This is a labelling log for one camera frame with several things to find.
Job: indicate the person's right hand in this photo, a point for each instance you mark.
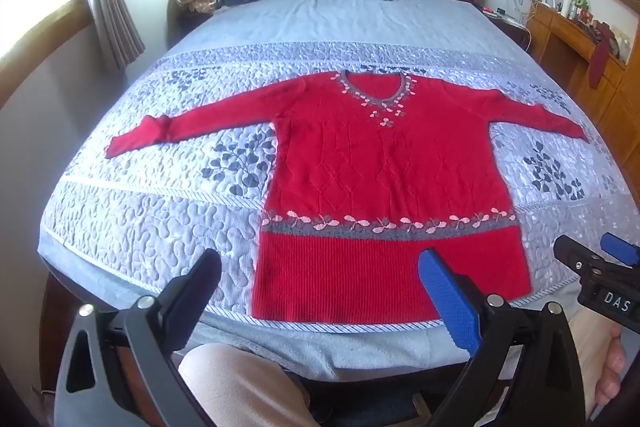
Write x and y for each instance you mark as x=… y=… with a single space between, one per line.
x=612 y=364

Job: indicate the red knit sweater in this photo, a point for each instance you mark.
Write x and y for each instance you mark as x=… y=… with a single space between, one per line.
x=380 y=157

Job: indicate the person's beige-trousered leg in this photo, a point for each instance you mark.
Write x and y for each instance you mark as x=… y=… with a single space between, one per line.
x=240 y=382
x=585 y=357

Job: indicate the wooden desk cabinet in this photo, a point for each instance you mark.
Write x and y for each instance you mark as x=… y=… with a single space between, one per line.
x=615 y=107

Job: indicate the blue-grey bed sheet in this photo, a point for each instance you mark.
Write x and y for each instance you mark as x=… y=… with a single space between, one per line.
x=350 y=22

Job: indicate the white bottle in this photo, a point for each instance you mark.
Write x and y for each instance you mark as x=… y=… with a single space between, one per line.
x=567 y=6

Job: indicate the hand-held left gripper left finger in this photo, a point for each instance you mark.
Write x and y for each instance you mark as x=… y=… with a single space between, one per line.
x=197 y=292

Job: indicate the wooden nightstand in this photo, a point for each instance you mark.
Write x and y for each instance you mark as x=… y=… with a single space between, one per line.
x=510 y=29

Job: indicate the dark red hanging cloth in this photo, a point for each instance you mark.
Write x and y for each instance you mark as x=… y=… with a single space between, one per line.
x=600 y=57

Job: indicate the dark wooden bed base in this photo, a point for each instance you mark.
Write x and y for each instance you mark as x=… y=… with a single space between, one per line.
x=55 y=332

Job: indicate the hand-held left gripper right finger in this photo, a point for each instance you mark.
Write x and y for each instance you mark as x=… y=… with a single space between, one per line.
x=445 y=297

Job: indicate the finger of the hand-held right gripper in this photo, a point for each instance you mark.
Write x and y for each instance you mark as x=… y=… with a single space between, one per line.
x=620 y=249
x=575 y=254

